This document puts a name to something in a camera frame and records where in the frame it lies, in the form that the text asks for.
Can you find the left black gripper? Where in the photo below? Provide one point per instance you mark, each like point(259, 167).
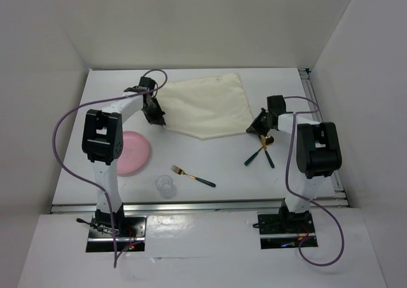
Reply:
point(157, 117)

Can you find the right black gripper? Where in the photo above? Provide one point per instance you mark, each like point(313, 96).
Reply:
point(255, 127)

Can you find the gold knife green handle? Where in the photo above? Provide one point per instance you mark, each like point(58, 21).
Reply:
point(268, 157)

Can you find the gold spoon green handle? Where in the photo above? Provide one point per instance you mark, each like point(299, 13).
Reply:
point(252, 157)

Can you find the pink plastic plate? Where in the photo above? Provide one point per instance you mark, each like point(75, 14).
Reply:
point(136, 150)

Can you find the cream cloth placemat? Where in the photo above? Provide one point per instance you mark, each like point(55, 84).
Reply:
point(206, 108)

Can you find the clear drinking glass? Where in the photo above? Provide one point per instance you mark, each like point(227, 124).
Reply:
point(165, 186)

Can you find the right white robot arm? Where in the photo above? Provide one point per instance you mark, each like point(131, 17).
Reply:
point(314, 155)

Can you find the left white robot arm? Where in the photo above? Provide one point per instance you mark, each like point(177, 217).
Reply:
point(103, 144)

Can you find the gold fork green handle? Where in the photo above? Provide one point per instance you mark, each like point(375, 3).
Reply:
point(181, 172)

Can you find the aluminium frame rail front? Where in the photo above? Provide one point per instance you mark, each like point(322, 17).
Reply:
point(177, 206)

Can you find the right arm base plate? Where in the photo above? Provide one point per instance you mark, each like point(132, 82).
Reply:
point(270, 230)

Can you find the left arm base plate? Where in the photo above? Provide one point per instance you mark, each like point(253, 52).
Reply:
point(131, 237)

